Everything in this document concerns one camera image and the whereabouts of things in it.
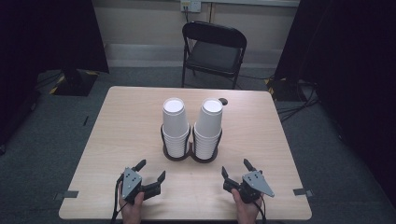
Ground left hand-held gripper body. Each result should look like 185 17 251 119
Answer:
119 167 148 205

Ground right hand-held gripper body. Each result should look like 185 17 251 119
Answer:
231 170 276 205

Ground black double cup holder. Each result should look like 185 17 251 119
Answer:
160 122 224 164

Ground white paper cup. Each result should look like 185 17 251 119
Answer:
193 97 224 139

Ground person's left hand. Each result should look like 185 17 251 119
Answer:
118 182 146 224

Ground person's right hand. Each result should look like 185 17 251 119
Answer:
231 188 265 224

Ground grey tape strip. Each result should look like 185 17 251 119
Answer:
52 189 79 201
292 187 314 198

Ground black stand base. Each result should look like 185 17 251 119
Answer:
49 68 100 97
263 77 301 103

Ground black folding chair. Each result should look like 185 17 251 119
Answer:
181 20 248 91

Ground black curtain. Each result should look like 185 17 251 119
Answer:
0 0 110 147
273 0 396 200

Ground left hand-held gripper cable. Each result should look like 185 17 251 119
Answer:
109 173 129 224

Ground hand-held gripper cable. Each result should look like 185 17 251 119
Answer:
252 194 268 224
109 173 129 224

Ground right hand-held gripper cable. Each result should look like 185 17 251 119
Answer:
252 194 268 224

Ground black floor cables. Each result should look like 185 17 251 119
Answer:
276 79 320 123

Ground white wall socket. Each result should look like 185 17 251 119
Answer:
179 0 203 14

